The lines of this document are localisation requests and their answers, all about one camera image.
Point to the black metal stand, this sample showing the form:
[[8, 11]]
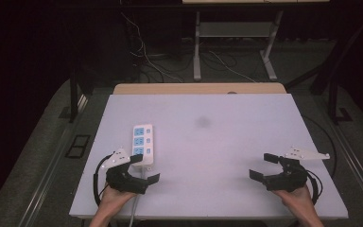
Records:
[[335, 101], [73, 94]]

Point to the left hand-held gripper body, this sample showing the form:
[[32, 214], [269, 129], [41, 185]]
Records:
[[123, 181]]

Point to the wooden board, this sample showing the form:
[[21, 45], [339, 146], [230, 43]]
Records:
[[198, 88]]

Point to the person's right hand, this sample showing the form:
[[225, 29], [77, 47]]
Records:
[[297, 201]]

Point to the white power strip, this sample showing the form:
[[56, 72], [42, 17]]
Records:
[[143, 138]]

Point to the metal floor rail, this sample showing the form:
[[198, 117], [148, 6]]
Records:
[[356, 164], [52, 164]]

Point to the grey metal desk frame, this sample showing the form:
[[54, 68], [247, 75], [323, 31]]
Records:
[[233, 30]]

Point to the person's left hand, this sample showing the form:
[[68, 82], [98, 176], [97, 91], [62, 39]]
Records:
[[115, 200]]

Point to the black floor socket plate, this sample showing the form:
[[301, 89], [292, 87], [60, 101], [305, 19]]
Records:
[[77, 146]]

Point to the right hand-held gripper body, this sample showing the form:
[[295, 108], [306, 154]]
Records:
[[291, 179]]

